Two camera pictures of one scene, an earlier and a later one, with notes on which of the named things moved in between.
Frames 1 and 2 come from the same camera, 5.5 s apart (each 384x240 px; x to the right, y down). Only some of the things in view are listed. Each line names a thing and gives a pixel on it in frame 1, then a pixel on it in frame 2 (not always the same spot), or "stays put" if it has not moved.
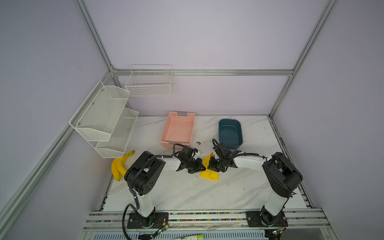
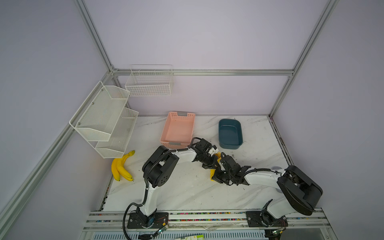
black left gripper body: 193,166 → 208,162
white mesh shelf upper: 95,118 stays put
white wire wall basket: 150,80 stays put
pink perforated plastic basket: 178,130 stays put
